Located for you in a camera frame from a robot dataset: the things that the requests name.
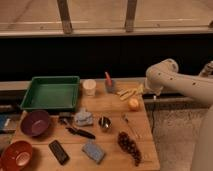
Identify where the black eraser block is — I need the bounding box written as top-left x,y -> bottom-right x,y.
49,140 -> 69,165

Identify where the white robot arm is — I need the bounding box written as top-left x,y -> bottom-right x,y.
145,59 -> 213,171

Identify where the grey cup with red tool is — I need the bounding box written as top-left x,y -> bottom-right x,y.
105,72 -> 115,93

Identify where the white paper cup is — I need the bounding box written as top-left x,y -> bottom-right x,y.
83,79 -> 96,96

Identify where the orange fruit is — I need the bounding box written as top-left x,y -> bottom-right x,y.
128,98 -> 140,111

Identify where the metal spoon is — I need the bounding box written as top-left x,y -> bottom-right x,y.
122,114 -> 139,139

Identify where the small metal cup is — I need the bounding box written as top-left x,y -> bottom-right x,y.
98,116 -> 111,132

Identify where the crumpled blue white package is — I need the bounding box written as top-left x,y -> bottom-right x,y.
74,108 -> 93,127

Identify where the green plastic tray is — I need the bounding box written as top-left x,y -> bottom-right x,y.
21,76 -> 80,111

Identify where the small dark block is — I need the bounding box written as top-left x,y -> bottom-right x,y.
58,112 -> 73,125

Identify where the dark grape bunch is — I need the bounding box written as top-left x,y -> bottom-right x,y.
117,132 -> 142,166

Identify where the blue sponge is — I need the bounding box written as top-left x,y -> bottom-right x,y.
82,141 -> 105,164

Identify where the purple bowl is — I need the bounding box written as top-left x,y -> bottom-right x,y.
20,110 -> 51,137

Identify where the red bowl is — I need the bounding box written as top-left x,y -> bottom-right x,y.
1,140 -> 33,171

